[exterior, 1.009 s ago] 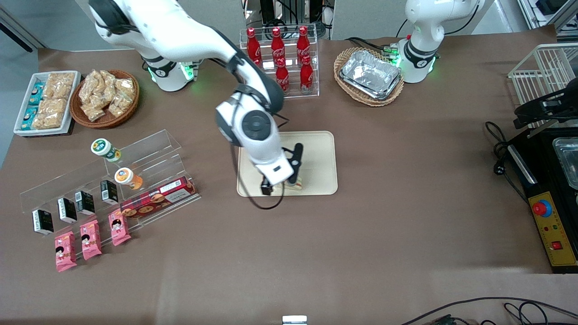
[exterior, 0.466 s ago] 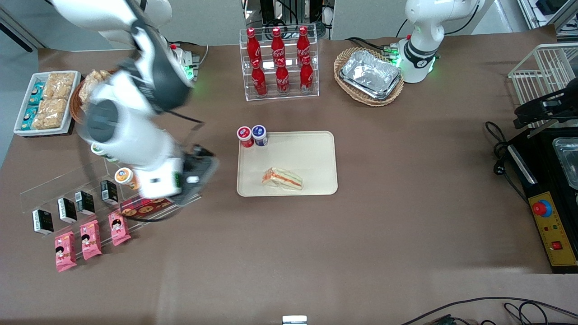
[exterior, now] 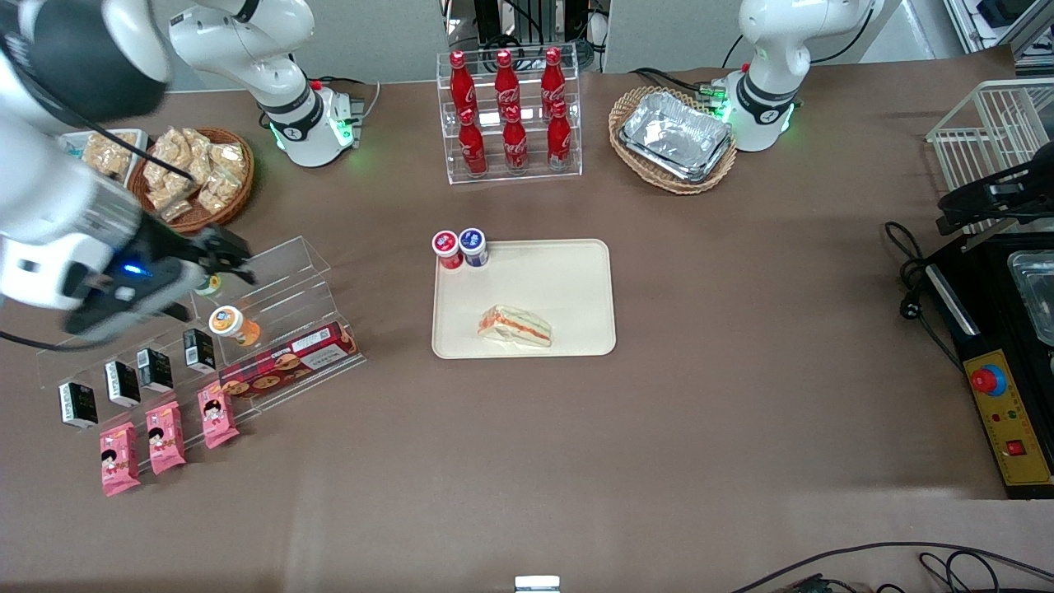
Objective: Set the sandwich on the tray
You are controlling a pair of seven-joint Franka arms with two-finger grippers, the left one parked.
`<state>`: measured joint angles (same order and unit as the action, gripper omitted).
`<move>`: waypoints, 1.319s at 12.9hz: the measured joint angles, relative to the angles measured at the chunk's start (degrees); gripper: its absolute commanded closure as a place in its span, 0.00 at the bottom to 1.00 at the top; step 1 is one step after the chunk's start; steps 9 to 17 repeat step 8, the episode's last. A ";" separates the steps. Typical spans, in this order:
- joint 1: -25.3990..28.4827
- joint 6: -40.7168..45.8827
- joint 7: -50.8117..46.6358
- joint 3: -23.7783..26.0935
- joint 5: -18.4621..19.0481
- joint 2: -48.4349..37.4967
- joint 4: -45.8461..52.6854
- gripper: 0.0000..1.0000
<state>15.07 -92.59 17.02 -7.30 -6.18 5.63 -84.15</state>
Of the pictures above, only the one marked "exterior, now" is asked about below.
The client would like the red cola bottle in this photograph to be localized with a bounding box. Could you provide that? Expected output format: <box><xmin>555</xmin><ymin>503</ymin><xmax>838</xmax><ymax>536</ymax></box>
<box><xmin>493</xmin><ymin>49</ymin><xmax>522</xmax><ymax>112</ymax></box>
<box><xmin>546</xmin><ymin>100</ymin><xmax>574</xmax><ymax>170</ymax></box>
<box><xmin>501</xmin><ymin>105</ymin><xmax>530</xmax><ymax>173</ymax></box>
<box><xmin>449</xmin><ymin>50</ymin><xmax>479</xmax><ymax>116</ymax></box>
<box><xmin>540</xmin><ymin>46</ymin><xmax>568</xmax><ymax>108</ymax></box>
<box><xmin>457</xmin><ymin>107</ymin><xmax>489</xmax><ymax>177</ymax></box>

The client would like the silver metal handle bar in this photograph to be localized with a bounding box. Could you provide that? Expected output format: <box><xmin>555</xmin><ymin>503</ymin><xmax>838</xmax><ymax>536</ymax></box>
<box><xmin>944</xmin><ymin>282</ymin><xmax>983</xmax><ymax>338</ymax></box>

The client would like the black equipment with cables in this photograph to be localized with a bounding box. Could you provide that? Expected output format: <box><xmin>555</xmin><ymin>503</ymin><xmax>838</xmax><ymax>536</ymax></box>
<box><xmin>443</xmin><ymin>0</ymin><xmax>611</xmax><ymax>72</ymax></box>

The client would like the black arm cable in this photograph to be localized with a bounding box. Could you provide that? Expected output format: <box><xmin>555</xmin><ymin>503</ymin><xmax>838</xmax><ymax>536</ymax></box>
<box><xmin>0</xmin><ymin>329</ymin><xmax>88</xmax><ymax>354</ymax></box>
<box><xmin>0</xmin><ymin>33</ymin><xmax>198</xmax><ymax>183</ymax></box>

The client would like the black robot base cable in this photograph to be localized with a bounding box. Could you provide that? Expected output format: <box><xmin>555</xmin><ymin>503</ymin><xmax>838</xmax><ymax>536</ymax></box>
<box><xmin>629</xmin><ymin>65</ymin><xmax>719</xmax><ymax>94</ymax></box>

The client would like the aluminium foil tray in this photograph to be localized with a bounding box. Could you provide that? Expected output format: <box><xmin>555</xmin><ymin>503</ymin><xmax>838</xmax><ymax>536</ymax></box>
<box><xmin>618</xmin><ymin>132</ymin><xmax>735</xmax><ymax>184</ymax></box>
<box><xmin>623</xmin><ymin>90</ymin><xmax>733</xmax><ymax>170</ymax></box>

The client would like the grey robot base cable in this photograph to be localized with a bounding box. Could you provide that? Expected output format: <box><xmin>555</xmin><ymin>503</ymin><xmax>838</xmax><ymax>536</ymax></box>
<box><xmin>313</xmin><ymin>76</ymin><xmax>382</xmax><ymax>125</ymax></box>

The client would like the pink snack packet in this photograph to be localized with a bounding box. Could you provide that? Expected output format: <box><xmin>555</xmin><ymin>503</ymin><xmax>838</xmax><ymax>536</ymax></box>
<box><xmin>145</xmin><ymin>400</ymin><xmax>189</xmax><ymax>476</ymax></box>
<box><xmin>197</xmin><ymin>384</ymin><xmax>241</xmax><ymax>451</ymax></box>
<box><xmin>98</xmin><ymin>421</ymin><xmax>142</xmax><ymax>497</ymax></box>

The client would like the clear bag of snacks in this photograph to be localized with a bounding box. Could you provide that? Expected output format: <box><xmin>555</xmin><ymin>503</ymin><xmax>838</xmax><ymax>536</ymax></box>
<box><xmin>143</xmin><ymin>129</ymin><xmax>187</xmax><ymax>193</ymax></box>
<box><xmin>210</xmin><ymin>141</ymin><xmax>249</xmax><ymax>176</ymax></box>
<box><xmin>180</xmin><ymin>127</ymin><xmax>217</xmax><ymax>187</ymax></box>
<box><xmin>152</xmin><ymin>187</ymin><xmax>195</xmax><ymax>222</ymax></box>
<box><xmin>195</xmin><ymin>169</ymin><xmax>245</xmax><ymax>214</ymax></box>

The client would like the black food warmer appliance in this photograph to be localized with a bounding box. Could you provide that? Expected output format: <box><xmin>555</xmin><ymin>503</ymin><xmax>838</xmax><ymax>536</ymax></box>
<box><xmin>922</xmin><ymin>231</ymin><xmax>1054</xmax><ymax>501</ymax></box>

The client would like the red lid cup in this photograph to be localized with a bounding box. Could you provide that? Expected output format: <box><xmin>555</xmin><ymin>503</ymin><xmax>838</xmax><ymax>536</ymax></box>
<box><xmin>431</xmin><ymin>230</ymin><xmax>464</xmax><ymax>271</ymax></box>

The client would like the triangle sandwich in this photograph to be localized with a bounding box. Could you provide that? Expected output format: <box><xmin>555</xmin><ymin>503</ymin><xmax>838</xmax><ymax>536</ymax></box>
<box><xmin>477</xmin><ymin>304</ymin><xmax>554</xmax><ymax>349</ymax></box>

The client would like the orange lid cup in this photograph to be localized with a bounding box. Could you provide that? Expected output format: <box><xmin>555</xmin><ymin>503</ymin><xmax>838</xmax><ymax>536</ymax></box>
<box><xmin>208</xmin><ymin>305</ymin><xmax>263</xmax><ymax>348</ymax></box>

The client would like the white rectangular snack tray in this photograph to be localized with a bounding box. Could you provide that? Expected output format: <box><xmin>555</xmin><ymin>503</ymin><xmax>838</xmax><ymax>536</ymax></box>
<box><xmin>59</xmin><ymin>129</ymin><xmax>150</xmax><ymax>192</ymax></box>

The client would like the small dark device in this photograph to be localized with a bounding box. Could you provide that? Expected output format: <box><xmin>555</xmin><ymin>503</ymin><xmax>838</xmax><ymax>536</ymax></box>
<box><xmin>777</xmin><ymin>574</ymin><xmax>874</xmax><ymax>593</ymax></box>

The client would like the clear acrylic tiered stand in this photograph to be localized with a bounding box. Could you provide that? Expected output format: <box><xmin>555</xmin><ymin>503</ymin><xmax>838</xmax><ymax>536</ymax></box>
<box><xmin>35</xmin><ymin>236</ymin><xmax>368</xmax><ymax>475</ymax></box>

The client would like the looped black cable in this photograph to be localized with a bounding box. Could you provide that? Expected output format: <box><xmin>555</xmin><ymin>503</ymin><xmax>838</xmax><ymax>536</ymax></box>
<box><xmin>917</xmin><ymin>549</ymin><xmax>1054</xmax><ymax>593</ymax></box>

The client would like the aluminium frame shelf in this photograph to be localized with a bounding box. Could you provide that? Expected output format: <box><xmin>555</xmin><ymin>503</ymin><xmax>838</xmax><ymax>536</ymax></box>
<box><xmin>943</xmin><ymin>0</ymin><xmax>1054</xmax><ymax>59</ymax></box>

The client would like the cream plastic tray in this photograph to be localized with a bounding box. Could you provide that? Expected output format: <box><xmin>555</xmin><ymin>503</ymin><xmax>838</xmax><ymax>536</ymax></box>
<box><xmin>431</xmin><ymin>239</ymin><xmax>618</xmax><ymax>361</ymax></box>

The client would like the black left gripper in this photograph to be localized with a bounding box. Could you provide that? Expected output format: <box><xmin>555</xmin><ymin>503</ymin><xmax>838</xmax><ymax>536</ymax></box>
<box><xmin>936</xmin><ymin>161</ymin><xmax>1054</xmax><ymax>237</ymax></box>

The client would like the wicker basket with snack bags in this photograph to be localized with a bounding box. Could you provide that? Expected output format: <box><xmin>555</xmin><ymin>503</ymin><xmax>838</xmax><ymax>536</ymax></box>
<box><xmin>127</xmin><ymin>126</ymin><xmax>255</xmax><ymax>236</ymax></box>

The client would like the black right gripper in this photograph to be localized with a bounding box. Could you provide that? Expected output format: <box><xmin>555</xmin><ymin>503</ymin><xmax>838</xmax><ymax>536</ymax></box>
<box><xmin>63</xmin><ymin>219</ymin><xmax>259</xmax><ymax>339</ymax></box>

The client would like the black power cable with plug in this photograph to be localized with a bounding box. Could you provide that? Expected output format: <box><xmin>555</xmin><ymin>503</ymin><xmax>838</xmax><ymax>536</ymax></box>
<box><xmin>884</xmin><ymin>220</ymin><xmax>965</xmax><ymax>372</ymax></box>

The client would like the blue lid cup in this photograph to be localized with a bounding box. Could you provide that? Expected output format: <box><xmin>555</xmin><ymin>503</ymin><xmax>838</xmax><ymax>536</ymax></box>
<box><xmin>458</xmin><ymin>227</ymin><xmax>491</xmax><ymax>269</ymax></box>

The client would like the long black cable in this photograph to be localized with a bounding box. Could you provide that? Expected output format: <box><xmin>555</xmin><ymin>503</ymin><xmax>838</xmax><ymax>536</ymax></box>
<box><xmin>729</xmin><ymin>540</ymin><xmax>1054</xmax><ymax>593</ymax></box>

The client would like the clear acrylic bottle rack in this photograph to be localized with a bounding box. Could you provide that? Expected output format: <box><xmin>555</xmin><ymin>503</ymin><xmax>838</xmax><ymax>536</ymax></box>
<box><xmin>436</xmin><ymin>48</ymin><xmax>583</xmax><ymax>186</ymax></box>

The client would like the clear bag of crackers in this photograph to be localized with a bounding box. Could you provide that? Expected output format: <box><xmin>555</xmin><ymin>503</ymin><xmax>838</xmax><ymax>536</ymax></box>
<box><xmin>82</xmin><ymin>132</ymin><xmax>138</xmax><ymax>181</ymax></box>

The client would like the wicker basket with foil trays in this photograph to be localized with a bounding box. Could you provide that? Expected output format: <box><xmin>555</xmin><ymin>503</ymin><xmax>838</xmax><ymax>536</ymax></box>
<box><xmin>609</xmin><ymin>86</ymin><xmax>739</xmax><ymax>196</ymax></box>

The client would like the white wire rack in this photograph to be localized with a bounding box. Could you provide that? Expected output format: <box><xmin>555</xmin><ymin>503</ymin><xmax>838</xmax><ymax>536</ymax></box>
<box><xmin>926</xmin><ymin>78</ymin><xmax>1054</xmax><ymax>240</ymax></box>

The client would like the red cookie box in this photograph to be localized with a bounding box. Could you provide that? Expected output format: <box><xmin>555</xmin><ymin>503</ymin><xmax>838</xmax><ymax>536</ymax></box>
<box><xmin>217</xmin><ymin>321</ymin><xmax>361</xmax><ymax>399</ymax></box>

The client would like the small black carton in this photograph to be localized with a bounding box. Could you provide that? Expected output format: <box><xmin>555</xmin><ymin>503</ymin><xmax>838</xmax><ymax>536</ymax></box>
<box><xmin>57</xmin><ymin>381</ymin><xmax>100</xmax><ymax>431</ymax></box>
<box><xmin>137</xmin><ymin>347</ymin><xmax>175</xmax><ymax>394</ymax></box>
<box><xmin>104</xmin><ymin>360</ymin><xmax>142</xmax><ymax>409</ymax></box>
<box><xmin>182</xmin><ymin>327</ymin><xmax>217</xmax><ymax>370</ymax></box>

